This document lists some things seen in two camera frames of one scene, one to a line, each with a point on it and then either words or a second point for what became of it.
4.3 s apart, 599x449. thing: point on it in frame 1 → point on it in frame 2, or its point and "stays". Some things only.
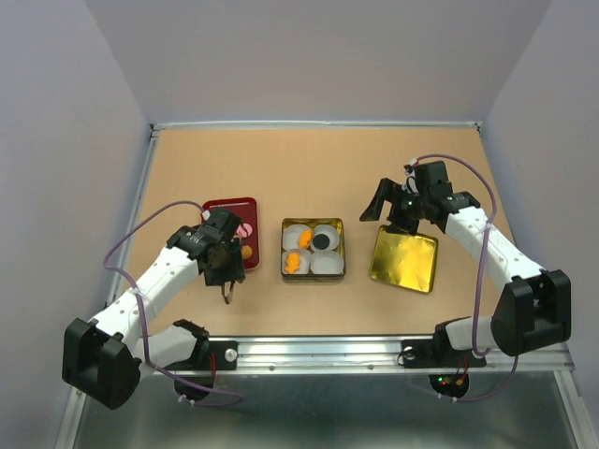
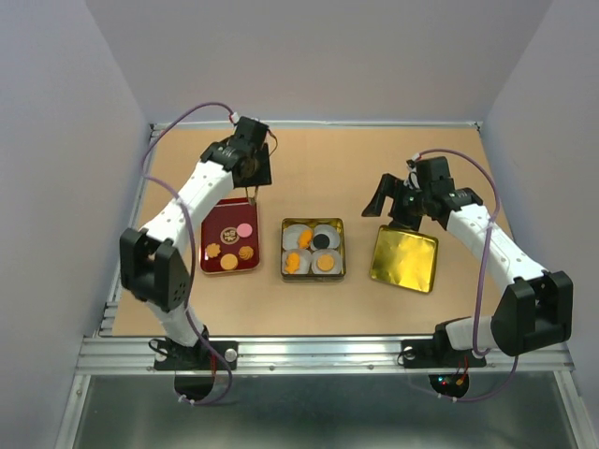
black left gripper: (236, 270) → (263, 177)
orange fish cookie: (305, 238) stays
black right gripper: (388, 191) stays
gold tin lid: (403, 260) stays
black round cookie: (321, 241) stays
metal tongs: (227, 290) → (253, 200)
